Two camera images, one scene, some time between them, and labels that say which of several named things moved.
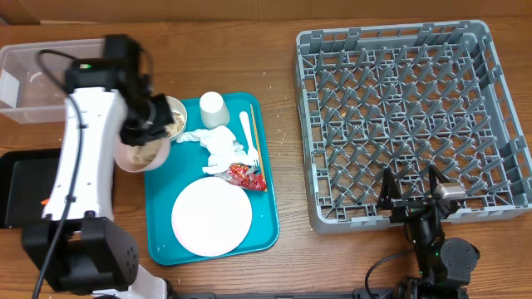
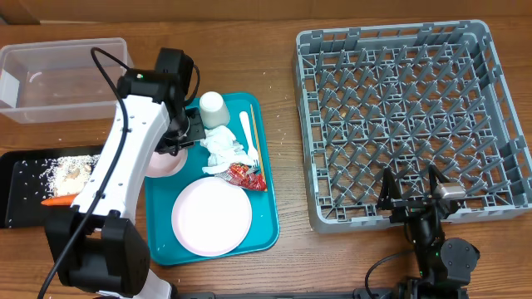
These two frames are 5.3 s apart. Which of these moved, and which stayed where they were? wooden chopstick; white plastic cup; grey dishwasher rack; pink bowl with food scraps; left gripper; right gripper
Moved: pink bowl with food scraps; left gripper
Stayed: white plastic cup; wooden chopstick; right gripper; grey dishwasher rack
